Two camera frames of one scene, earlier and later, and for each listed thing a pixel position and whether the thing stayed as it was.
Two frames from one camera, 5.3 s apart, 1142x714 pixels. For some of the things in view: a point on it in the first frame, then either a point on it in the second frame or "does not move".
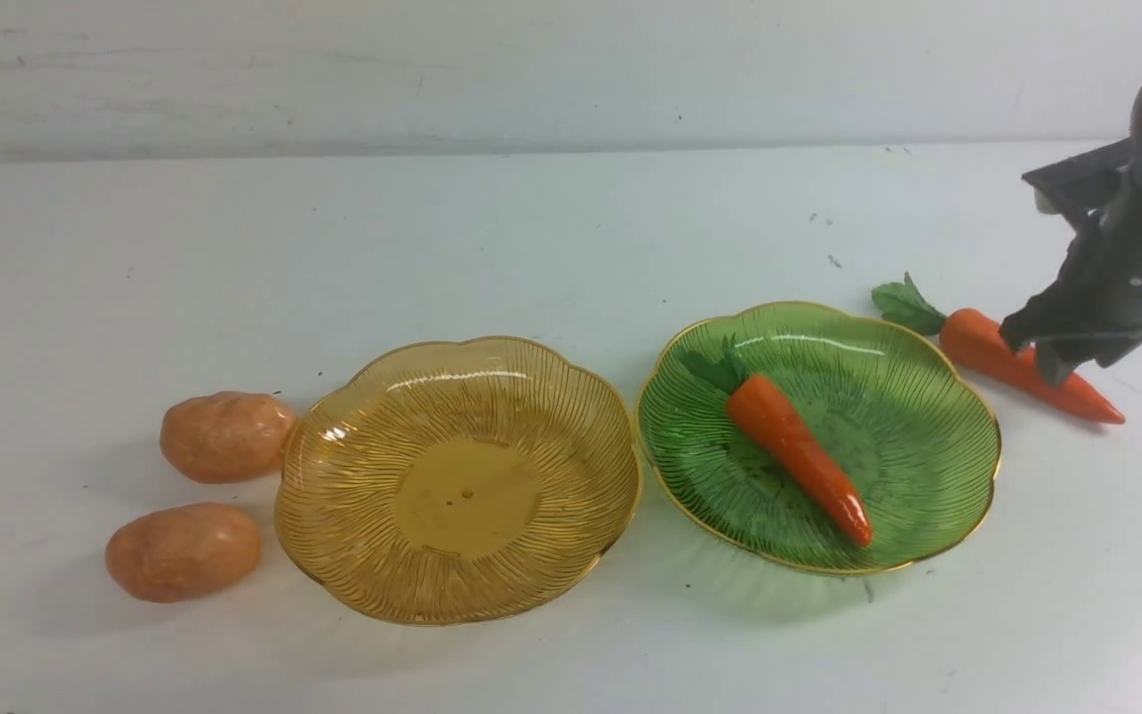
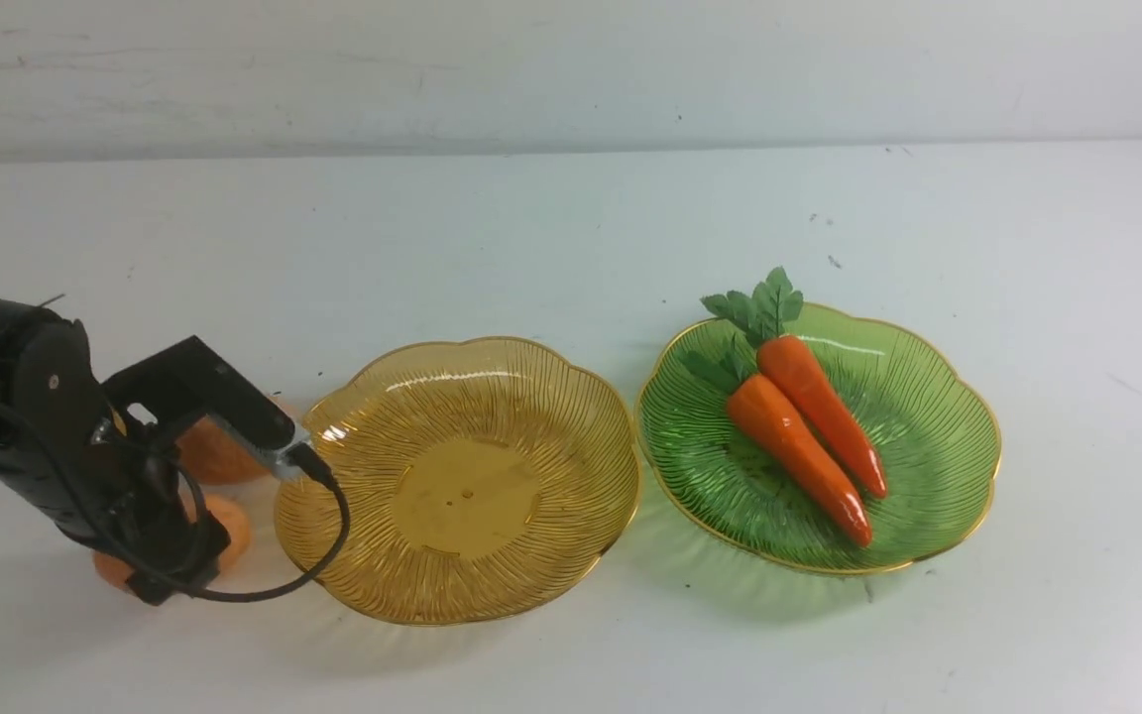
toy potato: x=227 y=437 does not move
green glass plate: x=896 y=416 does not move
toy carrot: x=974 y=339 to x=766 y=309
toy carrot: x=757 y=408 does not move
